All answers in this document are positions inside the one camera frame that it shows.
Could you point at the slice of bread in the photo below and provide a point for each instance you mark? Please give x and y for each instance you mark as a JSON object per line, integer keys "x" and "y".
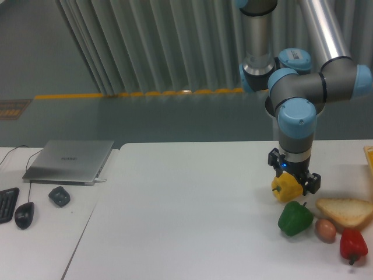
{"x": 346, "y": 212}

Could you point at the yellow tray edge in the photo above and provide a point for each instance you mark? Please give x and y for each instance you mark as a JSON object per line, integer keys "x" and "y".
{"x": 368, "y": 150}

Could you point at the white usb dongle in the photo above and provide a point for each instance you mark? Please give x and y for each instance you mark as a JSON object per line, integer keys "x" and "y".
{"x": 100, "y": 180}

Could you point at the black computer mouse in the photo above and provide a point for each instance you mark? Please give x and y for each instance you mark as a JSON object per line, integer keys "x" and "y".
{"x": 24, "y": 215}

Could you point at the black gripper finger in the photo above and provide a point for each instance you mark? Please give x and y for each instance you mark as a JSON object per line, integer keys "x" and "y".
{"x": 277, "y": 161}
{"x": 310, "y": 182}

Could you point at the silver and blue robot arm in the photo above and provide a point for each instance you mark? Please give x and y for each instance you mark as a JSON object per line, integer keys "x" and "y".
{"x": 296, "y": 95}

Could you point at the small black gadget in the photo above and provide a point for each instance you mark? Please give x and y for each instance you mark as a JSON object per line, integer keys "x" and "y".
{"x": 59, "y": 196}

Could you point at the silver closed laptop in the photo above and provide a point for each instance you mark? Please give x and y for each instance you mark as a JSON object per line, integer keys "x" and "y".
{"x": 69, "y": 162}

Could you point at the brown egg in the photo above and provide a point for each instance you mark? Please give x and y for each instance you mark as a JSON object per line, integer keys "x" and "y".
{"x": 325, "y": 230}

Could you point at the grey pleated curtain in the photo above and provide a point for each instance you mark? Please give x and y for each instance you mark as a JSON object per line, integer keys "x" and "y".
{"x": 162, "y": 46}

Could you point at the green bell pepper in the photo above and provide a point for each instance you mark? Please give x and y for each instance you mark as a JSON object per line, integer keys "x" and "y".
{"x": 295, "y": 218}

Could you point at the red bell pepper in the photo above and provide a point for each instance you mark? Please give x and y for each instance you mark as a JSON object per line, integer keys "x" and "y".
{"x": 352, "y": 245}

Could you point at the black keyboard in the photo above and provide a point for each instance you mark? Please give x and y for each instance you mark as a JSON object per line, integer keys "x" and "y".
{"x": 8, "y": 202}

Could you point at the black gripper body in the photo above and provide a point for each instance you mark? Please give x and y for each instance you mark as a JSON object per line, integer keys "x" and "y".
{"x": 296, "y": 164}

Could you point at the yellow bell pepper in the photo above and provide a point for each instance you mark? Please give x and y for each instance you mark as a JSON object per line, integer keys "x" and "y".
{"x": 286, "y": 188}

